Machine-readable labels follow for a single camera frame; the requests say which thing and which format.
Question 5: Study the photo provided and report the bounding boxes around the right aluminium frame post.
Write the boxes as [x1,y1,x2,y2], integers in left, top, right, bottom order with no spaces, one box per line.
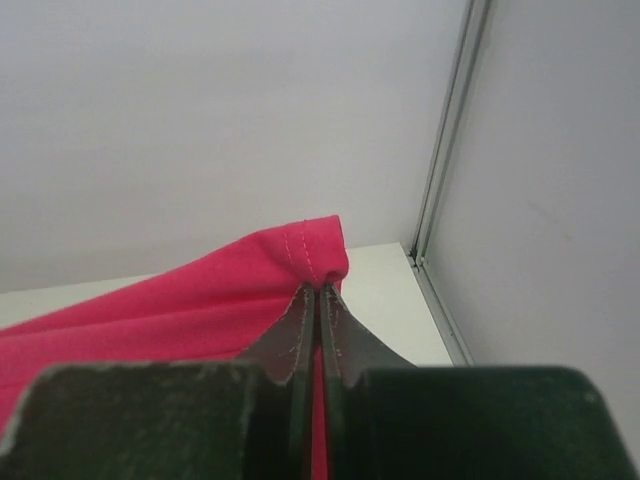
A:
[407,0,496,367]

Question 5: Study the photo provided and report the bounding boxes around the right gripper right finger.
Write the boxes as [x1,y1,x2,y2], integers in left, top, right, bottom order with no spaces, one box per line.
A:
[318,285,637,479]

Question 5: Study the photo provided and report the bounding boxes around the pink t shirt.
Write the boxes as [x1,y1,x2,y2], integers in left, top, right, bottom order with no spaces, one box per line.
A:
[1,216,348,479]

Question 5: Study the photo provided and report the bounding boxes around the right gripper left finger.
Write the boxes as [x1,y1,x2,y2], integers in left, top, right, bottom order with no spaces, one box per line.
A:
[1,285,315,479]

